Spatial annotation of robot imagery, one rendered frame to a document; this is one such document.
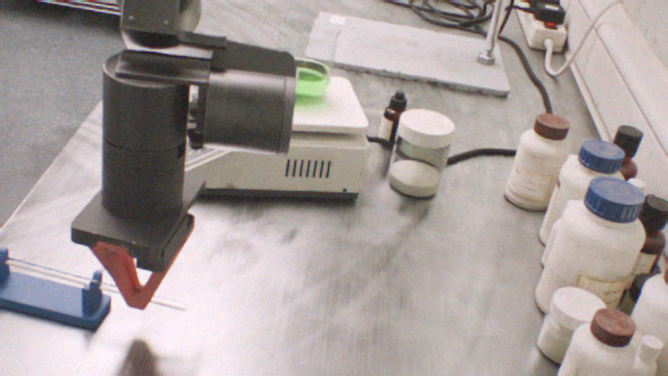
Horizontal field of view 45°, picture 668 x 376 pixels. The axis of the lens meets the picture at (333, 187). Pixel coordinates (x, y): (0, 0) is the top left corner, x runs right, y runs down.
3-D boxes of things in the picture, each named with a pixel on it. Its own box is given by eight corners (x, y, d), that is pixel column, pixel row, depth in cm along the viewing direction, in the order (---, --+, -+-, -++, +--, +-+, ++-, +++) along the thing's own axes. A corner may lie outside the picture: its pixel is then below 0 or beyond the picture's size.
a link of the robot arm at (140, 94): (110, 31, 55) (94, 66, 50) (214, 44, 56) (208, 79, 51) (109, 121, 59) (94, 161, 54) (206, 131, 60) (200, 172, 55)
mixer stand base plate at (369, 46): (302, 62, 116) (303, 55, 115) (316, 16, 133) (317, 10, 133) (509, 97, 116) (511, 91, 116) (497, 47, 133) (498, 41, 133)
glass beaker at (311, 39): (336, 115, 84) (349, 38, 79) (275, 115, 82) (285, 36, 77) (318, 86, 89) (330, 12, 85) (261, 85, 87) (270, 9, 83)
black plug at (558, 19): (523, 18, 136) (526, 6, 134) (520, 10, 139) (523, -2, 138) (564, 25, 136) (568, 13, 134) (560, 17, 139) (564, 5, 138)
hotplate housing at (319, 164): (167, 198, 81) (171, 127, 77) (166, 134, 92) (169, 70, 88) (381, 204, 87) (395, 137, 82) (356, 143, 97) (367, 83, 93)
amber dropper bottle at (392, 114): (400, 137, 100) (411, 86, 97) (404, 149, 98) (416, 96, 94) (376, 135, 100) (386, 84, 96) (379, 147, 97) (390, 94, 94)
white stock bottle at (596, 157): (611, 258, 84) (650, 162, 78) (562, 265, 82) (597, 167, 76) (575, 224, 89) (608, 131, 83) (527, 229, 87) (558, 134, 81)
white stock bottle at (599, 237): (518, 297, 76) (559, 179, 69) (564, 275, 80) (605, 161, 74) (581, 343, 72) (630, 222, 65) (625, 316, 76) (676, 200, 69)
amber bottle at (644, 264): (619, 269, 83) (653, 188, 78) (652, 289, 80) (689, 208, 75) (597, 280, 80) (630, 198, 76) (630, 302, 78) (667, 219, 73)
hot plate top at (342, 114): (251, 129, 80) (251, 121, 79) (241, 77, 89) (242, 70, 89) (370, 134, 82) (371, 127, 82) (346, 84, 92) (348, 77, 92)
